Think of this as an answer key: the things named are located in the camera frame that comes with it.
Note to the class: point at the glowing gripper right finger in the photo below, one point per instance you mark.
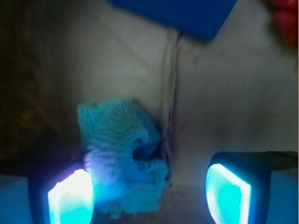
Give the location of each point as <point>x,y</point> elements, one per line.
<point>253,187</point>

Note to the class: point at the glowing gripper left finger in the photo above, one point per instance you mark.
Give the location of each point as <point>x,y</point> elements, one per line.
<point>61,194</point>

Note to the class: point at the light blue terry cloth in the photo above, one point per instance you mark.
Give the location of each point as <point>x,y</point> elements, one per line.
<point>121,146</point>

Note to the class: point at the red crumpled cloth ball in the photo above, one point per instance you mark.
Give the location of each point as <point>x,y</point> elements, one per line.
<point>285,17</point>

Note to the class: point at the brown paper bag tray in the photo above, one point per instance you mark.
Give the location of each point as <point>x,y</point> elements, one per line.
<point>238,92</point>

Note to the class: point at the blue rectangular block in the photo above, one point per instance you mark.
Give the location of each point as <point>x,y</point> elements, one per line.
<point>201,19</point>

